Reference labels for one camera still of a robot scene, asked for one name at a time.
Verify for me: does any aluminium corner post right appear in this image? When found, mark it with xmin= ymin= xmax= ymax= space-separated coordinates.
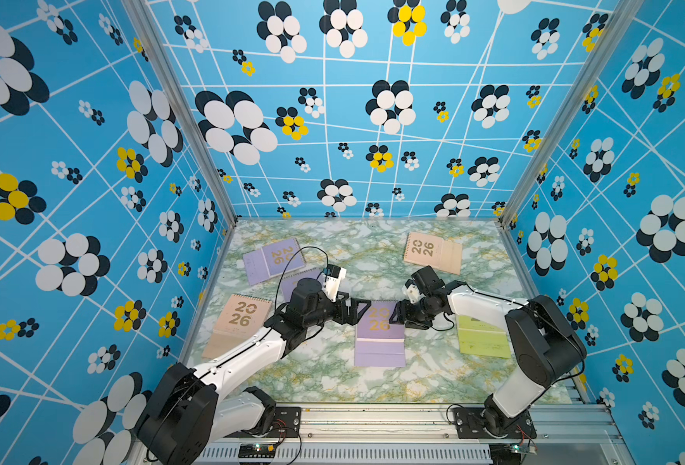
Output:
xmin=499 ymin=0 xmax=644 ymax=231

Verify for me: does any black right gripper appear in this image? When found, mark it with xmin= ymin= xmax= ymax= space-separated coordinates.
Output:
xmin=387 ymin=296 xmax=433 ymax=327

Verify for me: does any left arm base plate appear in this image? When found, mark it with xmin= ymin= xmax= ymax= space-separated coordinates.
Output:
xmin=228 ymin=406 xmax=303 ymax=439

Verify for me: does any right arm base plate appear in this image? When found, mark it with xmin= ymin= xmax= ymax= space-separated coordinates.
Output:
xmin=446 ymin=404 xmax=537 ymax=442

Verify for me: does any green calendar right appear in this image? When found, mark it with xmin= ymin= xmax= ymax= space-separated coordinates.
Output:
xmin=457 ymin=316 xmax=513 ymax=358

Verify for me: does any aluminium corner post left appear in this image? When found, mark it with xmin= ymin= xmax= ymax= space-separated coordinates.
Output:
xmin=123 ymin=0 xmax=237 ymax=232

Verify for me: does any purple calendar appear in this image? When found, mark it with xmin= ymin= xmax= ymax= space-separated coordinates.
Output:
xmin=354 ymin=300 xmax=406 ymax=368
xmin=243 ymin=238 xmax=305 ymax=286
xmin=279 ymin=266 xmax=327 ymax=302

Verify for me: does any pink calendar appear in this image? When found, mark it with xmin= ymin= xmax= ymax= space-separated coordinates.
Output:
xmin=404 ymin=232 xmax=462 ymax=275
xmin=202 ymin=294 xmax=273 ymax=360

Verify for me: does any black left camera cable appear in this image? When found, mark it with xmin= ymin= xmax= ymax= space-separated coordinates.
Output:
xmin=273 ymin=245 xmax=332 ymax=309

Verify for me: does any green circuit board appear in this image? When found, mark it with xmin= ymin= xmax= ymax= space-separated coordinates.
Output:
xmin=490 ymin=444 xmax=536 ymax=465
xmin=239 ymin=444 xmax=276 ymax=459

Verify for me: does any aluminium front rail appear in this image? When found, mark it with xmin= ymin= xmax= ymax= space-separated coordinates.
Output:
xmin=191 ymin=403 xmax=634 ymax=464

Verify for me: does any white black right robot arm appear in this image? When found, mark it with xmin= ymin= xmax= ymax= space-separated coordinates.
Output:
xmin=389 ymin=267 xmax=588 ymax=438

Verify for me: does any left green circuit board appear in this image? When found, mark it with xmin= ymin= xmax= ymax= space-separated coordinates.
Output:
xmin=239 ymin=444 xmax=276 ymax=459

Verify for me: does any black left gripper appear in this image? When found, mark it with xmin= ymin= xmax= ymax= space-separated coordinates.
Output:
xmin=304 ymin=289 xmax=371 ymax=331

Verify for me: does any aluminium corner post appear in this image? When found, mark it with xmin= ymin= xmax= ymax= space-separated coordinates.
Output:
xmin=123 ymin=0 xmax=237 ymax=232
xmin=499 ymin=0 xmax=644 ymax=231

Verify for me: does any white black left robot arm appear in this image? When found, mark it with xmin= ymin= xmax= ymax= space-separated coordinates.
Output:
xmin=135 ymin=278 xmax=371 ymax=464

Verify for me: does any right green circuit board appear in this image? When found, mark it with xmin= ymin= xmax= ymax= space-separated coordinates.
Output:
xmin=490 ymin=444 xmax=536 ymax=465

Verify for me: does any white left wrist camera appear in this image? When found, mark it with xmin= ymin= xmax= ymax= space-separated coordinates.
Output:
xmin=323 ymin=263 xmax=346 ymax=302

